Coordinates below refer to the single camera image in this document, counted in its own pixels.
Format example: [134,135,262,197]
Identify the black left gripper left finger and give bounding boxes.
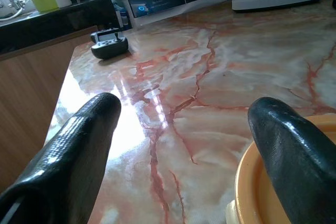
[0,93,122,224]

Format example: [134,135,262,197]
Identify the yellow plastic bowl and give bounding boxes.
[234,115,336,224]

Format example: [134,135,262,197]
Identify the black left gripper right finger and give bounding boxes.
[247,97,336,224]

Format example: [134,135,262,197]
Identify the black handheld controller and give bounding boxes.
[90,27,130,60]

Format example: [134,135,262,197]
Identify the wooden cabinet with black top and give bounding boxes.
[0,0,118,190]

